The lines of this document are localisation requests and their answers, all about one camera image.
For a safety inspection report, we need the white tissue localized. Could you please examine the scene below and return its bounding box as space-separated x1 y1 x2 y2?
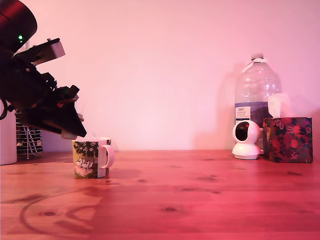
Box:
267 92 292 119

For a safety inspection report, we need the white bottle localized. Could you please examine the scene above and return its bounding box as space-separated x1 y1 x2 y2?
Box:
0 104 18 166

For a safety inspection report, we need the wire basket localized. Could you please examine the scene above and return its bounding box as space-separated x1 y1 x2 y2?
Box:
15 117 44 160

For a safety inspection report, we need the white mug with cartoon print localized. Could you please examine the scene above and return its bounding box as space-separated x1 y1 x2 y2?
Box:
71 136 116 180

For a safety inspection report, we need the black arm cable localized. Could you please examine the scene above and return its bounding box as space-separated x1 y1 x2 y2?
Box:
0 98 15 121

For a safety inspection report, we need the large clear water bottle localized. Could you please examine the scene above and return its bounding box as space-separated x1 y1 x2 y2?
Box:
234 53 283 151

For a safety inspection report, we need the small white round camera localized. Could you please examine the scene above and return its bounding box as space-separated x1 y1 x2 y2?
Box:
231 119 263 160

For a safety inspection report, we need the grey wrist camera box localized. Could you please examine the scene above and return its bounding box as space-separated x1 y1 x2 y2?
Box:
11 37 67 66

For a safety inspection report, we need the floral tissue box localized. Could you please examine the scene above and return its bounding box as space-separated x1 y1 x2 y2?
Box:
262 116 314 164

